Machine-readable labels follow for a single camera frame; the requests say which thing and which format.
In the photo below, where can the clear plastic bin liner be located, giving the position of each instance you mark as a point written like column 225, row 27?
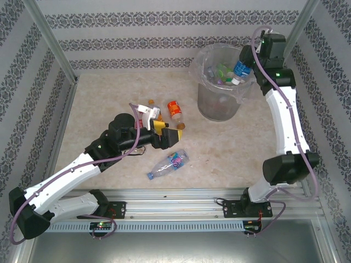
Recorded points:
column 195, row 65

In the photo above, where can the small clear bottle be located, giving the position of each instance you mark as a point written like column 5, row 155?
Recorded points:
column 140, row 150

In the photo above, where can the grey mesh waste bin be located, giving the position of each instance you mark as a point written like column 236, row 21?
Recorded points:
column 216, row 109

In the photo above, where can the small green circuit board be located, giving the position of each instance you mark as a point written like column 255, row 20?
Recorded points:
column 101, row 225
column 252, row 227

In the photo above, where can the grey steel plate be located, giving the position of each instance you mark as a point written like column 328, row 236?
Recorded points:
column 175, row 249

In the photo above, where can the yellow label juice bottle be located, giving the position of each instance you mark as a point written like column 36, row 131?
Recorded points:
column 151, row 102

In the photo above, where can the aluminium frame post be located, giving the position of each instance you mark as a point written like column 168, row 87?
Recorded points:
column 49, row 38
column 299, row 27

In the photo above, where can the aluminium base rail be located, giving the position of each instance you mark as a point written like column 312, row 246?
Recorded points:
column 175, row 204

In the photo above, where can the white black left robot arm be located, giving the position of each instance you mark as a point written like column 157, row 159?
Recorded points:
column 63, row 178

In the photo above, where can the clear bottle green neck band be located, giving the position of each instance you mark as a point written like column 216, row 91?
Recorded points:
column 228, row 79

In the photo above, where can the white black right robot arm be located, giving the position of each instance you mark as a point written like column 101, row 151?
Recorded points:
column 285, row 120

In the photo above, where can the blue label Pocari bottle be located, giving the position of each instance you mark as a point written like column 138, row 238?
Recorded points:
column 242, row 69

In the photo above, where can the orange label bottle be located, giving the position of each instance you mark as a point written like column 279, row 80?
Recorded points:
column 174, row 108

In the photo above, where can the colourful label water bottle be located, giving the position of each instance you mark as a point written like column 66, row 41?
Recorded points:
column 175, row 160

